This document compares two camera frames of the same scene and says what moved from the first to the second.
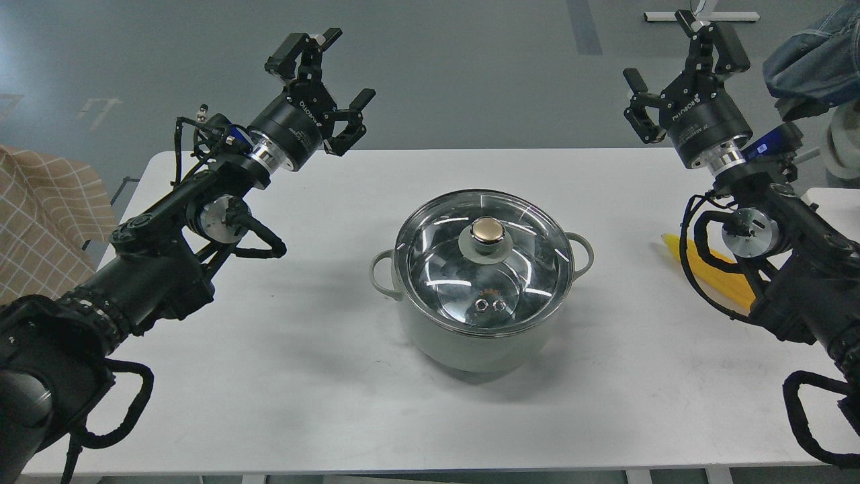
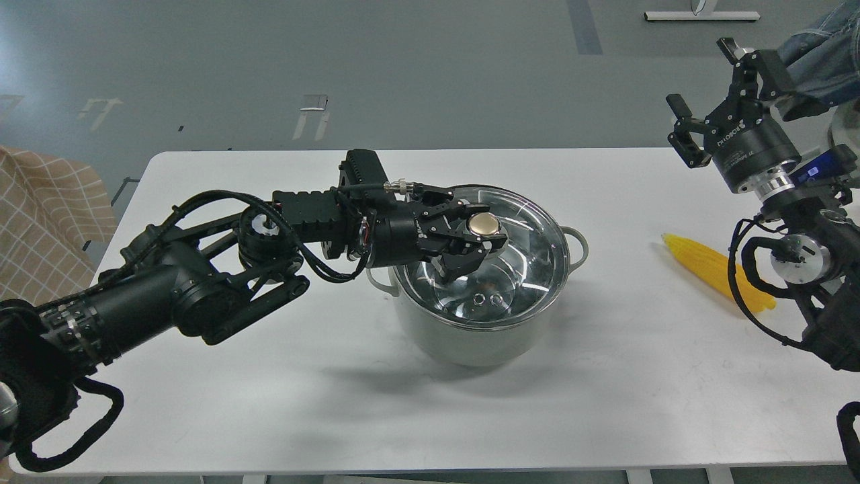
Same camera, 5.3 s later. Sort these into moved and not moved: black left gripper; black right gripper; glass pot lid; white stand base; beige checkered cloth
Moved: black right gripper; black left gripper
Not moved: beige checkered cloth; white stand base; glass pot lid
